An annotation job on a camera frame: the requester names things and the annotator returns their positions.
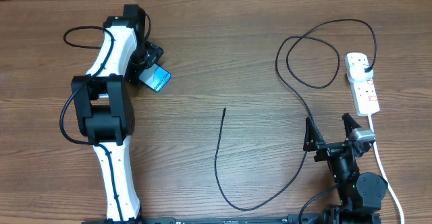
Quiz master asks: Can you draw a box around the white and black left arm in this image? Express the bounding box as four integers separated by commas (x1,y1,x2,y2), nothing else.
66,4,171,223

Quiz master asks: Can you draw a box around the white power strip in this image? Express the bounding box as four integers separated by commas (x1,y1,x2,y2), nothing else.
350,79,380,117

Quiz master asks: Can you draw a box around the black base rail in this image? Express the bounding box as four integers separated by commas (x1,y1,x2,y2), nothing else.
80,213,382,224

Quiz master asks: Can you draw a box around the white power strip cord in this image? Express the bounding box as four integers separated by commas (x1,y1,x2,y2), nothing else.
367,114,406,224

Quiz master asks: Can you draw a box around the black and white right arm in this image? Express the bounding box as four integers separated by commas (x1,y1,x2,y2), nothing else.
303,113,388,214

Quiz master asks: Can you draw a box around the smartphone with light screen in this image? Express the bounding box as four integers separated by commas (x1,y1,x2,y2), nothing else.
139,63,171,92

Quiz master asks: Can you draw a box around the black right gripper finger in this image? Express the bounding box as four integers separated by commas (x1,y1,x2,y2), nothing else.
342,113,361,140
303,117,325,152

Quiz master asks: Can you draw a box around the white charger adapter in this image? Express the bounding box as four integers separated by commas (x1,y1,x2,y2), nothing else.
345,52,374,83

